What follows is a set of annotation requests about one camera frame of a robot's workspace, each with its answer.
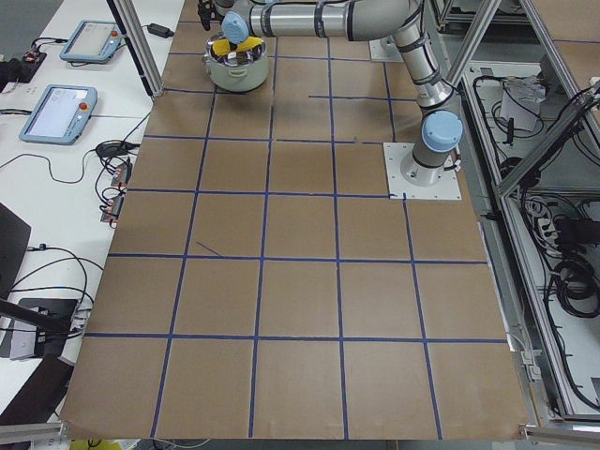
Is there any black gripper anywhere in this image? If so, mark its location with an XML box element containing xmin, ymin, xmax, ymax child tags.
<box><xmin>197</xmin><ymin>0</ymin><xmax>234</xmax><ymax>19</ymax></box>

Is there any yellow corn cob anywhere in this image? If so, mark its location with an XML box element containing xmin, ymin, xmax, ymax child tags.
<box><xmin>212</xmin><ymin>37</ymin><xmax>263</xmax><ymax>56</ymax></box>

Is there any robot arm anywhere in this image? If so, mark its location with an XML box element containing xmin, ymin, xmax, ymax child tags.
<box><xmin>198</xmin><ymin>0</ymin><xmax>463</xmax><ymax>188</ymax></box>

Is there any pale green steel pot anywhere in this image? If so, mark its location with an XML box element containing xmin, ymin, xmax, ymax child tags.
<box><xmin>202</xmin><ymin>33</ymin><xmax>269</xmax><ymax>93</ymax></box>

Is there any black power adapter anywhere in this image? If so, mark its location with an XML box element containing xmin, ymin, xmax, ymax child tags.
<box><xmin>147</xmin><ymin>22</ymin><xmax>174</xmax><ymax>38</ymax></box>

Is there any far blue teach pendant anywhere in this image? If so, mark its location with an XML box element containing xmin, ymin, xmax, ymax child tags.
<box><xmin>59</xmin><ymin>20</ymin><xmax>122</xmax><ymax>64</ymax></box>

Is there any blue teach pendant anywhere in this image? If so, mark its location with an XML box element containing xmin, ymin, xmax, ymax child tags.
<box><xmin>59</xmin><ymin>20</ymin><xmax>122</xmax><ymax>64</ymax></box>
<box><xmin>19</xmin><ymin>84</ymin><xmax>98</xmax><ymax>145</ymax></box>

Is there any near blue teach pendant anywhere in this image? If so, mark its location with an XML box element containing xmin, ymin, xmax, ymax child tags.
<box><xmin>19</xmin><ymin>84</ymin><xmax>98</xmax><ymax>145</ymax></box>

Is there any brown paper table cover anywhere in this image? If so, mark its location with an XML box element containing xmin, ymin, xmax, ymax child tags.
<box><xmin>61</xmin><ymin>1</ymin><xmax>529</xmax><ymax>440</ymax></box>

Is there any aluminium frame post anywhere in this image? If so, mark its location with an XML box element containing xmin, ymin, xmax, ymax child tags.
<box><xmin>106</xmin><ymin>0</ymin><xmax>164</xmax><ymax>98</ymax></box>

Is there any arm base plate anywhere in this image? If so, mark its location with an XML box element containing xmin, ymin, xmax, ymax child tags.
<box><xmin>369</xmin><ymin>37</ymin><xmax>403</xmax><ymax>62</ymax></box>
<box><xmin>382</xmin><ymin>142</ymin><xmax>462</xmax><ymax>202</ymax></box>

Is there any usb hub with cables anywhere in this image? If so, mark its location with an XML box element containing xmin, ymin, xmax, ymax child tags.
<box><xmin>95</xmin><ymin>140</ymin><xmax>140</xmax><ymax>228</ymax></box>

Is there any black cable bundle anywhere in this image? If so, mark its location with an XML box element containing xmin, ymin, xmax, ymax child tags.
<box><xmin>546</xmin><ymin>252</ymin><xmax>600</xmax><ymax>320</ymax></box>

